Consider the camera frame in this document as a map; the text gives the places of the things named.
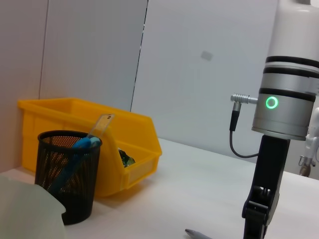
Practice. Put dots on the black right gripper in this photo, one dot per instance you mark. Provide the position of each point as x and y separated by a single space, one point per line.
269 169

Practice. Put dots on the blue scissors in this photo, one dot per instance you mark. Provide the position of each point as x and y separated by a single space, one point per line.
84 143

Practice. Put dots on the black mesh pen holder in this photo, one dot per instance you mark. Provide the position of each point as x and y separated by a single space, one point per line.
67 174

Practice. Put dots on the transparent plastic ruler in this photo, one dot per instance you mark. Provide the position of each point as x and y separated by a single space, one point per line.
102 124

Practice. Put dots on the white humanoid robot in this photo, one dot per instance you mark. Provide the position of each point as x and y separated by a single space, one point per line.
310 149

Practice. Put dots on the green wavy glass fruit plate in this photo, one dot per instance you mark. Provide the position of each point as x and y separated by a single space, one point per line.
27 209

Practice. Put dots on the green plastic wrapper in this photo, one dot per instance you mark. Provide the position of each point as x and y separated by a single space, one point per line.
126 158

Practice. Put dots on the yellow plastic bin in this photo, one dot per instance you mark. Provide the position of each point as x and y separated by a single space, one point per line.
119 149

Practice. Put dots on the grey clear pen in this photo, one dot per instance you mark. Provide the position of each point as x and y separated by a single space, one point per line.
197 234

